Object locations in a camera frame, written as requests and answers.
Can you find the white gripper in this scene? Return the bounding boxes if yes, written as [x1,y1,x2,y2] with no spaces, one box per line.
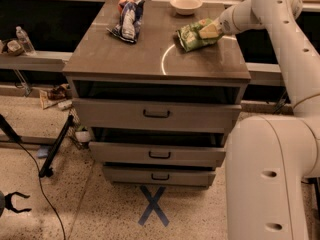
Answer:
[199,4,263,39]

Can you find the green jalapeno chip bag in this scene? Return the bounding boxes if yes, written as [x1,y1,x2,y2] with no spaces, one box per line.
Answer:
[177,18,223,52]

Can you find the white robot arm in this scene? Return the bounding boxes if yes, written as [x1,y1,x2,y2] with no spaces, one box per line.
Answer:
[215,0,320,240]

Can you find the blue chip bag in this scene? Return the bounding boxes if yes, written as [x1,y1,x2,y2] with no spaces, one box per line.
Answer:
[107,0,145,44]

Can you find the beige bowl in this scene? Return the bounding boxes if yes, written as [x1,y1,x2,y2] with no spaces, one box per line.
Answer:
[170,0,202,16]

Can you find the grey drawer cabinet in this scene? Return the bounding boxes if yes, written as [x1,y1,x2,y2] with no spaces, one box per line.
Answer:
[63,1,250,172]

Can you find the snack wrappers on floor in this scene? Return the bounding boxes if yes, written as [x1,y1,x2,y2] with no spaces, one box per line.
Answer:
[39,84,70,109]

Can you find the small white plant pot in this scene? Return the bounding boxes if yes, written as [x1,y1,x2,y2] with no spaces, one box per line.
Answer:
[75,125,91,143]

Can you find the clear plastic water bottle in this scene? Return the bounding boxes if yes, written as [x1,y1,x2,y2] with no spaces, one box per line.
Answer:
[16,26,36,56]

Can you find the blue tape X mark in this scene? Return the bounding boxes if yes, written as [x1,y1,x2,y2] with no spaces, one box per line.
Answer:
[138,186,169,227]

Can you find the crumpled item on ledge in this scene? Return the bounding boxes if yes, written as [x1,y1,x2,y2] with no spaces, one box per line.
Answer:
[0,39,24,56]

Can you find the black tripod leg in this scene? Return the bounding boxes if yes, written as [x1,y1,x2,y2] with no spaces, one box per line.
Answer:
[39,115,74,178]

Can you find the black clamp at left edge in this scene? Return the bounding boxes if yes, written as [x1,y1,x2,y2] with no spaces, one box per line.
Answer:
[0,191,31,217]

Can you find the top drawer with handle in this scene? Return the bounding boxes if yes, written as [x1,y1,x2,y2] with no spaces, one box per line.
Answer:
[73,98,241,134]

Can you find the drawer with handle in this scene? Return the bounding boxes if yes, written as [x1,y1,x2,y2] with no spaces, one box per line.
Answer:
[73,98,241,134]
[89,142,225,168]
[103,166,216,187]

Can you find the middle drawer with handle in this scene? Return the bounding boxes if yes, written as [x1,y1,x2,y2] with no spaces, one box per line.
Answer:
[89,142,225,168]

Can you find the bottom drawer with handle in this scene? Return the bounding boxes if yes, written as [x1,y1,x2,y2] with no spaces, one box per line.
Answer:
[103,166,216,187]

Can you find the black cable on floor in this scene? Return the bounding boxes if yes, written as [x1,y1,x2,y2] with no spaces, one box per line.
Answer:
[0,114,68,240]

